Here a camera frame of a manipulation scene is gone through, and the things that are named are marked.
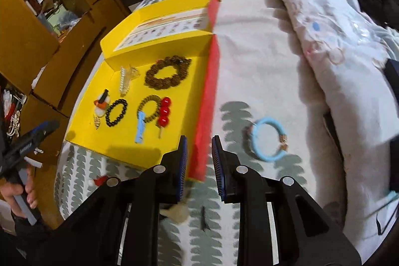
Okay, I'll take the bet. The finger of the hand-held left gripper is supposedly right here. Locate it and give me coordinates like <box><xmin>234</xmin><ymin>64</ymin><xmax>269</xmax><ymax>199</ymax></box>
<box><xmin>6</xmin><ymin>119</ymin><xmax>61</xmax><ymax>157</ymax></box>

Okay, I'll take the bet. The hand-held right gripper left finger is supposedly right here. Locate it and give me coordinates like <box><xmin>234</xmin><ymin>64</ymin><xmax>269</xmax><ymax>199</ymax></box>
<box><xmin>54</xmin><ymin>135</ymin><xmax>189</xmax><ymax>266</ymax></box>

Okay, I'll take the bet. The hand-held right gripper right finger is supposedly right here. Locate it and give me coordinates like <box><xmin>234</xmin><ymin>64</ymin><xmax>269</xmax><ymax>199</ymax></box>
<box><xmin>211</xmin><ymin>135</ymin><xmax>362</xmax><ymax>266</ymax></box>

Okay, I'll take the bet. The light blue bangle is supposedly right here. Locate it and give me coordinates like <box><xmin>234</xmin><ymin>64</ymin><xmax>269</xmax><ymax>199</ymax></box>
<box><xmin>246</xmin><ymin>117</ymin><xmax>289</xmax><ymax>161</ymax></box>

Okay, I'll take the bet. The blue tassel charm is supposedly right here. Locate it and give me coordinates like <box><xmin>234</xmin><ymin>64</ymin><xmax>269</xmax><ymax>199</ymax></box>
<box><xmin>134</xmin><ymin>112</ymin><xmax>147</xmax><ymax>144</ymax></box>

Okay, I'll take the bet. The white rabbit pompom hair clip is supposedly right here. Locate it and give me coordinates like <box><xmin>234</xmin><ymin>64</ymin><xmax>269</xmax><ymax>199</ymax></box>
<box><xmin>93</xmin><ymin>89</ymin><xmax>111</xmax><ymax>117</ymax></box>

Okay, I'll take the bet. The red bead hair clip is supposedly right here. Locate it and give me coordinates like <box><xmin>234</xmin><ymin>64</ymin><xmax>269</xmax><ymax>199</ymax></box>
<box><xmin>157</xmin><ymin>96</ymin><xmax>173</xmax><ymax>139</ymax></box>

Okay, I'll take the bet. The black bead bracelet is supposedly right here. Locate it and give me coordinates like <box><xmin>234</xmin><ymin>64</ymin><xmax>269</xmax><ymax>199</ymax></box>
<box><xmin>105</xmin><ymin>98</ymin><xmax>128</xmax><ymax>127</ymax></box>

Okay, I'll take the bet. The yellow cardboard box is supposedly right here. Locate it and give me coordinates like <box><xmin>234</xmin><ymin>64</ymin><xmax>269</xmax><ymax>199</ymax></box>
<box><xmin>64</xmin><ymin>0</ymin><xmax>222</xmax><ymax>182</ymax></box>

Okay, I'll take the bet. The small olive bead bracelet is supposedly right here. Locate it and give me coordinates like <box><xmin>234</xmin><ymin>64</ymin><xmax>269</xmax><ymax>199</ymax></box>
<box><xmin>137</xmin><ymin>95</ymin><xmax>163</xmax><ymax>123</ymax></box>

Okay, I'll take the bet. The pearl hair claw clip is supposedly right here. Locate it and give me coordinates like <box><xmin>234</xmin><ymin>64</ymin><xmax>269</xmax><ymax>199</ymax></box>
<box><xmin>118</xmin><ymin>65</ymin><xmax>141</xmax><ymax>97</ymax></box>

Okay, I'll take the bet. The large brown bead bracelet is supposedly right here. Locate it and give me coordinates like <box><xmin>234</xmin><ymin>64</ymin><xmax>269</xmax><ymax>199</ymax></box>
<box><xmin>144</xmin><ymin>56</ymin><xmax>191</xmax><ymax>89</ymax></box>

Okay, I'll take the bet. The person's left forearm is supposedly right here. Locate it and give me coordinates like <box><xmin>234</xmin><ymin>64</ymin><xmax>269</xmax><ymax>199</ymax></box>
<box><xmin>0</xmin><ymin>211</ymin><xmax>57</xmax><ymax>266</ymax></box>

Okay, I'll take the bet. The person's left hand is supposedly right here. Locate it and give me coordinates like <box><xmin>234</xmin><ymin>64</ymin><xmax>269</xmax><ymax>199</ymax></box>
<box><xmin>0</xmin><ymin>165</ymin><xmax>38</xmax><ymax>219</ymax></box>

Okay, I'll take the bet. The wooden drawer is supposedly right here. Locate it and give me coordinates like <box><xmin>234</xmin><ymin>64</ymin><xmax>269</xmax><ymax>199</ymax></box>
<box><xmin>19</xmin><ymin>94</ymin><xmax>74</xmax><ymax>167</ymax></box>
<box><xmin>31</xmin><ymin>4</ymin><xmax>125</xmax><ymax>109</ymax></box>

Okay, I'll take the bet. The pile of accessories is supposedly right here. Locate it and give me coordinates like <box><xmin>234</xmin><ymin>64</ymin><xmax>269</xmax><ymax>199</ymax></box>
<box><xmin>0</xmin><ymin>87</ymin><xmax>28</xmax><ymax>139</ymax></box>

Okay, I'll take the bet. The small cream ornament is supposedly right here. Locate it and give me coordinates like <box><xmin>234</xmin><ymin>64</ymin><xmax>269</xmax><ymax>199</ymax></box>
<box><xmin>160</xmin><ymin>205</ymin><xmax>189</xmax><ymax>224</ymax></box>

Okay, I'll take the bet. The red santa hat hair clip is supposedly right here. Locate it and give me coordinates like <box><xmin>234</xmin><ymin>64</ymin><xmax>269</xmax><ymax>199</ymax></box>
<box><xmin>87</xmin><ymin>176</ymin><xmax>108</xmax><ymax>187</ymax></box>

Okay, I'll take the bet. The wooden wardrobe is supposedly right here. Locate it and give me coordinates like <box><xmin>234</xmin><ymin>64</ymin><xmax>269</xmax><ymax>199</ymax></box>
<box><xmin>0</xmin><ymin>0</ymin><xmax>141</xmax><ymax>229</ymax></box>

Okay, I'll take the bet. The blue plastic bag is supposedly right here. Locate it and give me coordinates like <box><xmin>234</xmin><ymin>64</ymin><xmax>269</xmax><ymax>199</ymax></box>
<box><xmin>56</xmin><ymin>10</ymin><xmax>80</xmax><ymax>33</ymax></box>

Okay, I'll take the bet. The pale cartoon print quilt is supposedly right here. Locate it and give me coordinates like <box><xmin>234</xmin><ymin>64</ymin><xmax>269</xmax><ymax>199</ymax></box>
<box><xmin>249</xmin><ymin>0</ymin><xmax>399</xmax><ymax>192</ymax></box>

